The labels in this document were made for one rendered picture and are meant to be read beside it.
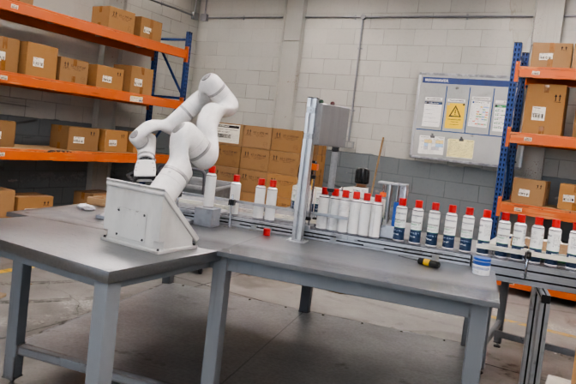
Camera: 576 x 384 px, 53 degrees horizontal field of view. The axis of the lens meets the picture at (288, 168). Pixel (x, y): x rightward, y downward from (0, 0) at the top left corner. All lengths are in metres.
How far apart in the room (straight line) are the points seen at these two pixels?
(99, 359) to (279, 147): 4.60
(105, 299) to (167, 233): 0.38
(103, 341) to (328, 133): 1.33
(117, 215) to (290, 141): 4.16
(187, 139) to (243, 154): 4.11
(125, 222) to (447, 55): 5.58
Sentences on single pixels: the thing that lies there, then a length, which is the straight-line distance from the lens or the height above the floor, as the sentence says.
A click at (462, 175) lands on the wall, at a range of 7.11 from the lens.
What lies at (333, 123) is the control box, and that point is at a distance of 2.68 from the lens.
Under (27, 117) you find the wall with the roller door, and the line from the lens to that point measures 7.09.
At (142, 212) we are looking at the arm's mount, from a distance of 2.21.
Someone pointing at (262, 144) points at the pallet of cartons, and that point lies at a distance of 6.42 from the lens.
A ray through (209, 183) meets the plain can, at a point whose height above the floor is 1.04.
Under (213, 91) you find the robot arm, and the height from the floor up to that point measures 1.48.
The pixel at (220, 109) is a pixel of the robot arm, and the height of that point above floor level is 1.40.
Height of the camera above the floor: 1.30
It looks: 3 degrees down
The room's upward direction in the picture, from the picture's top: 6 degrees clockwise
